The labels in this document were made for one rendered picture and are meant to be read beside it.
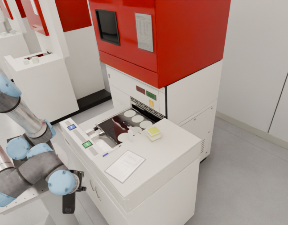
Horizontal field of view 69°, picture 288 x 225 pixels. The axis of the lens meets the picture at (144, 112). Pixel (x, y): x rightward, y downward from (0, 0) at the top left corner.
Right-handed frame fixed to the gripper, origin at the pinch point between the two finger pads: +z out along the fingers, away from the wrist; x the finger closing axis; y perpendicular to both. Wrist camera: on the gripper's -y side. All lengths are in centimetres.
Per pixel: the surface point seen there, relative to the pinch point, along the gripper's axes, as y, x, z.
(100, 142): 32, -5, 48
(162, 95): 65, -45, 27
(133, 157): 18.9, -27.6, 20.8
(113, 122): 51, -13, 57
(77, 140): 31, 10, 41
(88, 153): 21.1, 0.9, 31.4
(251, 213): -15, -144, 87
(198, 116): 66, -88, 64
